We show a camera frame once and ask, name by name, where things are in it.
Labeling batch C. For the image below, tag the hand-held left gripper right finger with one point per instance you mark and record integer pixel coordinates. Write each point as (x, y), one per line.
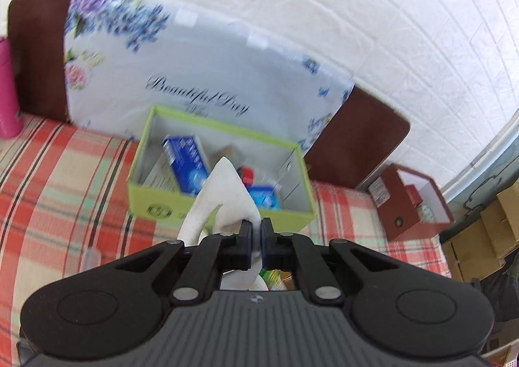
(266, 247)

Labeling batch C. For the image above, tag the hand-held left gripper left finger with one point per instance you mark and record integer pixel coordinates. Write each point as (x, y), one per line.
(246, 247)

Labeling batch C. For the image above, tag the small blue box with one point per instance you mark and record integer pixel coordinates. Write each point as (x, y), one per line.
(265, 196)

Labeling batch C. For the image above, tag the white sock pair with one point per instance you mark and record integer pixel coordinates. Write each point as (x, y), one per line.
(221, 196)

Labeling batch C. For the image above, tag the light green cardboard box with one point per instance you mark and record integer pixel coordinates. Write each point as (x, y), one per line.
(162, 204)

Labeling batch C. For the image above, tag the blue toothpaste box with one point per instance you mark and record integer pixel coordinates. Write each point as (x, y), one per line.
(186, 160)

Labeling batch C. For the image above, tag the white medicine box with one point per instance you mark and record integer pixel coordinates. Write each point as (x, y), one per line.
(160, 177)

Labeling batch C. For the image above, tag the brown cardboard box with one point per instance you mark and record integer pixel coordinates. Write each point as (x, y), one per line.
(395, 221)

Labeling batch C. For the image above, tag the translucent toothbrush case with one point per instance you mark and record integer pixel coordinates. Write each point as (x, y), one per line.
(90, 259)

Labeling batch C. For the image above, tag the red small box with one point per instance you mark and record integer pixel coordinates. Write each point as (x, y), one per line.
(413, 194)

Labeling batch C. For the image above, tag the white blister packet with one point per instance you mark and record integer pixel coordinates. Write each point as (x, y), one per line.
(426, 213)

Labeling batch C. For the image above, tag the floral printed bedding package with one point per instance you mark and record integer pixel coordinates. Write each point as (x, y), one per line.
(211, 62)

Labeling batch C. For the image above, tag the plain cardboard carton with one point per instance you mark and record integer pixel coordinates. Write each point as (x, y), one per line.
(500, 233)
(509, 204)
(470, 257)

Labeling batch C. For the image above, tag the dark cloth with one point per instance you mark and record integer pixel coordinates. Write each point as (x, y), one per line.
(502, 294)

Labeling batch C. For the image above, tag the pink thermos bottle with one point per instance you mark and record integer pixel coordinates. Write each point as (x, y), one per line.
(7, 99)

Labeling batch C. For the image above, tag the brown headboard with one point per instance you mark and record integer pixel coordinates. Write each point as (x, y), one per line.
(36, 58)

